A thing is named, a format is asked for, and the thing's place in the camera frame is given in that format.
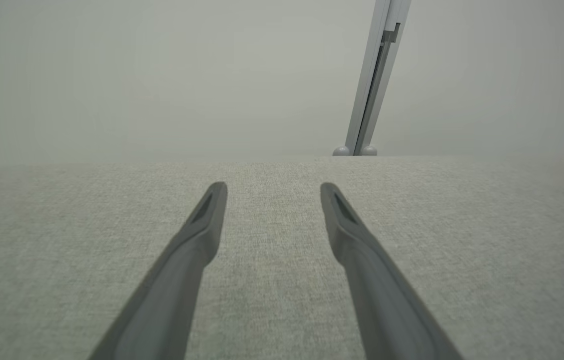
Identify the grey metal partition post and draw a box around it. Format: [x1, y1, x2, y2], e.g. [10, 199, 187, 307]
[333, 0, 411, 157]

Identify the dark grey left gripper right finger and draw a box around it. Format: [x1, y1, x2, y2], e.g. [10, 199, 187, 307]
[320, 182, 465, 360]

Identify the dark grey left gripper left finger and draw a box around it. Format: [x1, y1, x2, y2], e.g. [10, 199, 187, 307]
[89, 181, 228, 360]

